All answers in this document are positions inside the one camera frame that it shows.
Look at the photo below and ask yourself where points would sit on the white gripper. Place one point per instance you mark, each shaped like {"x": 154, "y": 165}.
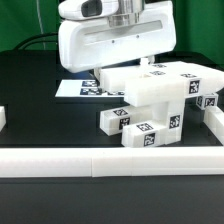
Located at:
{"x": 87, "y": 41}

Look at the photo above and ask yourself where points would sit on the white chair back frame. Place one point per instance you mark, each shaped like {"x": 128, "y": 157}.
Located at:
{"x": 161, "y": 82}

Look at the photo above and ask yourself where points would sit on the white chair seat panel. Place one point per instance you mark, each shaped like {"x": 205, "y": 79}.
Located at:
{"x": 169, "y": 114}

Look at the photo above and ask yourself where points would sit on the white base tag plate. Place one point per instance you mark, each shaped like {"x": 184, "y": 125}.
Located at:
{"x": 83, "y": 88}

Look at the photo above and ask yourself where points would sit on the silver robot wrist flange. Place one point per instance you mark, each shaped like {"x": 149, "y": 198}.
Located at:
{"x": 127, "y": 14}

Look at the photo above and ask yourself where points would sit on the white threaded peg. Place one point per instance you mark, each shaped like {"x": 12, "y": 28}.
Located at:
{"x": 144, "y": 61}

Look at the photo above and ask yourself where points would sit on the small tagged cube right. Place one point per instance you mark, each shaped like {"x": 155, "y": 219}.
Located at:
{"x": 207, "y": 100}

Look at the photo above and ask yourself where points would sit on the white fence left rail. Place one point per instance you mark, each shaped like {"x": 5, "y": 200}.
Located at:
{"x": 2, "y": 117}

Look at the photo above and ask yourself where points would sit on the white fence wall rail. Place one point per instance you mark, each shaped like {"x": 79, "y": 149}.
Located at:
{"x": 108, "y": 162}

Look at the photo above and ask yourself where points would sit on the white fence right rail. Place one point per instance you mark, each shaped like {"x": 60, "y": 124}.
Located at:
{"x": 214, "y": 119}

